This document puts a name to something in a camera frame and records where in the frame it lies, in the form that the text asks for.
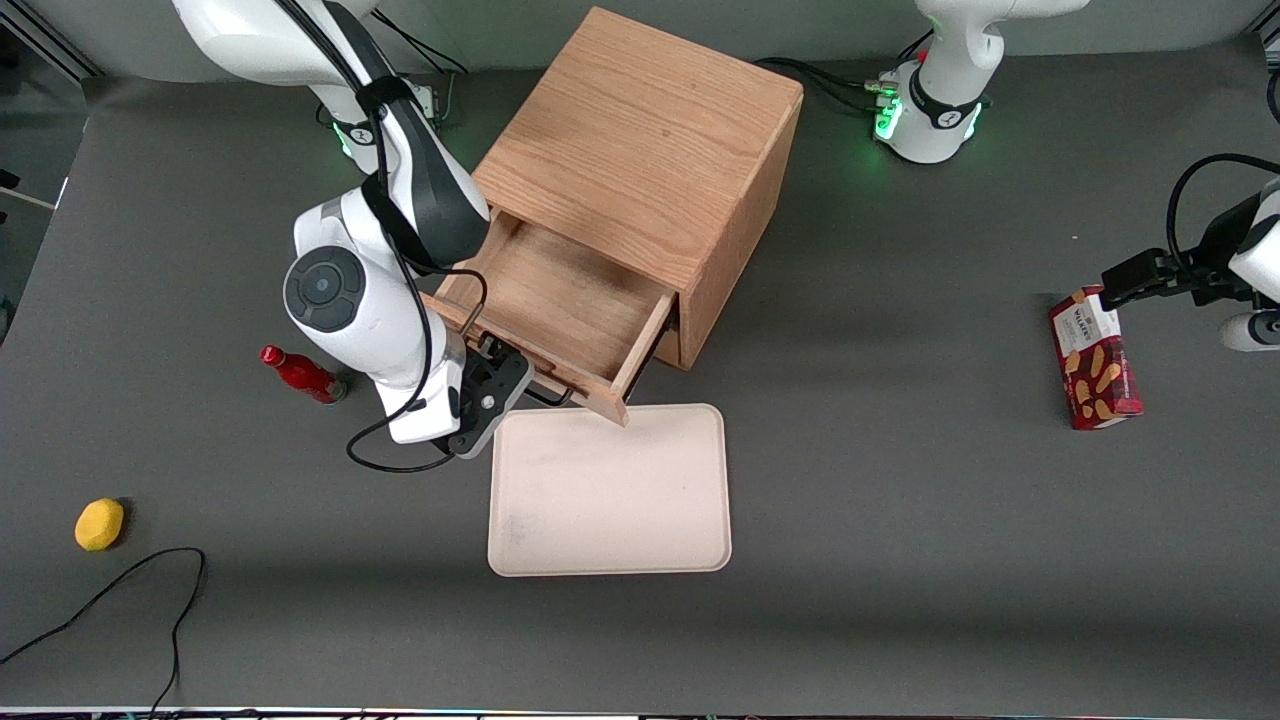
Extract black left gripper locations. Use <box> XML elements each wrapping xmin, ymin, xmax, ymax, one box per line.
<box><xmin>1100</xmin><ymin>192</ymin><xmax>1264</xmax><ymax>312</ymax></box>

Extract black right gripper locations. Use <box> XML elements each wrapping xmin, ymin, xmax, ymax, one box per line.
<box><xmin>449</xmin><ymin>339</ymin><xmax>535</xmax><ymax>460</ymax></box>

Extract oak wooden drawer cabinet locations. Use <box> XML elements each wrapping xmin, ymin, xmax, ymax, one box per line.
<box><xmin>470</xmin><ymin>5</ymin><xmax>807</xmax><ymax>373</ymax></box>

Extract red shortbread biscuit box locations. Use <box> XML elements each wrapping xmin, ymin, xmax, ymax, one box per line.
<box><xmin>1048</xmin><ymin>285</ymin><xmax>1144</xmax><ymax>431</ymax></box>

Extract cream plastic tray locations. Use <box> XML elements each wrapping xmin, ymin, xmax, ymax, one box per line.
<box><xmin>487</xmin><ymin>403</ymin><xmax>733</xmax><ymax>578</ymax></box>

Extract red bottle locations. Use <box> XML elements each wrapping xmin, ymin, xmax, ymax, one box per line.
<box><xmin>259</xmin><ymin>345</ymin><xmax>348</xmax><ymax>406</ymax></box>

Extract yellow lemon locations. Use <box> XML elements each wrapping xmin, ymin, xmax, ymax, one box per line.
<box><xmin>74</xmin><ymin>497</ymin><xmax>126</xmax><ymax>553</ymax></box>

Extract black left arm wrist cable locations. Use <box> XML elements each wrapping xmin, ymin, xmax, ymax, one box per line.
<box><xmin>1165</xmin><ymin>153</ymin><xmax>1280</xmax><ymax>263</ymax></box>

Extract black arm wrist cable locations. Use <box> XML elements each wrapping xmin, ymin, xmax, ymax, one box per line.
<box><xmin>345</xmin><ymin>80</ymin><xmax>491</xmax><ymax>474</ymax></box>
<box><xmin>1165</xmin><ymin>153</ymin><xmax>1280</xmax><ymax>263</ymax></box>

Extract black right arm wrist cable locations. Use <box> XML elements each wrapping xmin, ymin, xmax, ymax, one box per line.
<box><xmin>345</xmin><ymin>80</ymin><xmax>491</xmax><ymax>474</ymax></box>

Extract thin black table cable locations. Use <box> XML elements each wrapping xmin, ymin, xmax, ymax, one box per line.
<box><xmin>0</xmin><ymin>547</ymin><xmax>208</xmax><ymax>716</ymax></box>

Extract black right arm base cables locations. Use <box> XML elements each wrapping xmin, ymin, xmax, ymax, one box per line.
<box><xmin>375</xmin><ymin>10</ymin><xmax>471</xmax><ymax>77</ymax></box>

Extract black arm base cables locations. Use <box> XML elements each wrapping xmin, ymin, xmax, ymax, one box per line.
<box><xmin>755</xmin><ymin>30</ymin><xmax>936</xmax><ymax>117</ymax></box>
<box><xmin>375</xmin><ymin>10</ymin><xmax>471</xmax><ymax>77</ymax></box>

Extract black left arm base cables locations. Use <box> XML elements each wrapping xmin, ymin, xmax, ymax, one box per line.
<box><xmin>755</xmin><ymin>30</ymin><xmax>936</xmax><ymax>117</ymax></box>

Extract aluminium frame rail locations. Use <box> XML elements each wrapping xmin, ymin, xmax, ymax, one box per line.
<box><xmin>0</xmin><ymin>0</ymin><xmax>103</xmax><ymax>81</ymax></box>

